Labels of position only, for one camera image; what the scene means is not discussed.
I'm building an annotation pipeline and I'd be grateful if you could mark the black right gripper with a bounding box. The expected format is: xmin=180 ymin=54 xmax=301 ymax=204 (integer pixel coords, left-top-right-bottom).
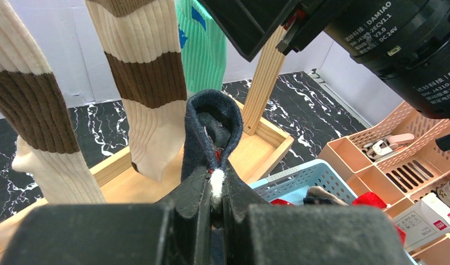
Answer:
xmin=199 ymin=0 xmax=353 ymax=62

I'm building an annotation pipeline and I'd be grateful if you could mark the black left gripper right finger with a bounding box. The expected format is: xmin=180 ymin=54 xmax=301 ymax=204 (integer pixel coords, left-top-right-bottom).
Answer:
xmin=220 ymin=162 xmax=410 ymax=265

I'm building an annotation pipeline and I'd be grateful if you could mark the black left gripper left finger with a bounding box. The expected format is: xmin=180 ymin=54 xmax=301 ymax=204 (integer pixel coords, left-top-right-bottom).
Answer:
xmin=1 ymin=166 xmax=211 ymax=264

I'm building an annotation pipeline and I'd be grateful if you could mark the mint green patterned sock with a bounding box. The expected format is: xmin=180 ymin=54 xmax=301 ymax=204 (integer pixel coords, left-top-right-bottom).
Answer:
xmin=175 ymin=0 xmax=227 ymax=98

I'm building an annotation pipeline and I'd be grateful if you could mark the dark navy sock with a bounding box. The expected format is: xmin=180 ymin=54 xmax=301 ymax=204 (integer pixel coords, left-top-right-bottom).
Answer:
xmin=181 ymin=89 xmax=245 ymax=265

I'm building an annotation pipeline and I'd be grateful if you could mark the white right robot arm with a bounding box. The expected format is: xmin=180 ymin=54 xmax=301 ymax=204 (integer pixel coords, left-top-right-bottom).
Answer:
xmin=202 ymin=0 xmax=450 ymax=151

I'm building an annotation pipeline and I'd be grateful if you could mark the light blue perforated basket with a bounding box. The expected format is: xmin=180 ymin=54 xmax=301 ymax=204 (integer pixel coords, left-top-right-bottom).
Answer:
xmin=248 ymin=159 xmax=419 ymax=265

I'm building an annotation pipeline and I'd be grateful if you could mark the beige sock in basket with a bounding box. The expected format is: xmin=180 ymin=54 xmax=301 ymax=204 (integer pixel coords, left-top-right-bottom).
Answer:
xmin=306 ymin=186 xmax=348 ymax=206

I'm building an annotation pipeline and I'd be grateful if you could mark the wooden drying rack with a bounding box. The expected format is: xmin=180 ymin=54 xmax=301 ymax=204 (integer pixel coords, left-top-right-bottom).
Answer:
xmin=0 ymin=25 xmax=295 ymax=265

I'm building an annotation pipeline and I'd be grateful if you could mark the beige brown sock right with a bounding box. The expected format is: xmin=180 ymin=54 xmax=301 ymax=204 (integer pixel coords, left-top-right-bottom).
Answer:
xmin=86 ymin=0 xmax=187 ymax=181

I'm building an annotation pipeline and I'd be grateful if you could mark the beige brown sock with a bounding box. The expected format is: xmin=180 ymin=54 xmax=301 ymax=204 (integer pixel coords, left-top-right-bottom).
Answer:
xmin=0 ymin=1 xmax=105 ymax=204
xmin=86 ymin=0 xmax=187 ymax=181

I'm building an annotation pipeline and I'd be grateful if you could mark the red sock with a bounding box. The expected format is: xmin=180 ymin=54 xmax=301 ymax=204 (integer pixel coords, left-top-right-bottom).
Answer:
xmin=271 ymin=192 xmax=406 ymax=244

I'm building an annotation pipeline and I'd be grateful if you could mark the white pink stapler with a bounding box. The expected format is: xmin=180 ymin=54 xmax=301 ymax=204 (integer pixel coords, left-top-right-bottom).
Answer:
xmin=361 ymin=133 xmax=415 ymax=162

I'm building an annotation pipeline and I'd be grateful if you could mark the peach plastic desk organizer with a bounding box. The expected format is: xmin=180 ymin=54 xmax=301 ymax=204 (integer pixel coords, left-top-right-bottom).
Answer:
xmin=317 ymin=100 xmax=450 ymax=265

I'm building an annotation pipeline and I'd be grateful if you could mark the white cardboard box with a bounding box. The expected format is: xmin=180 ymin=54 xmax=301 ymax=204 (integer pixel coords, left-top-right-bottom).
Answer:
xmin=393 ymin=193 xmax=450 ymax=252

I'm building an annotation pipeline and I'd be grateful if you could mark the beige brown sock left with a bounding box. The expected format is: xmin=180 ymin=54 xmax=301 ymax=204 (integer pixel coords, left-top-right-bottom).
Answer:
xmin=0 ymin=1 xmax=105 ymax=204

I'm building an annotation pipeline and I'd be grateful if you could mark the grey metal rail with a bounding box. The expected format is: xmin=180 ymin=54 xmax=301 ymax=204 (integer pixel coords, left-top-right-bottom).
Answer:
xmin=306 ymin=68 xmax=372 ymax=128

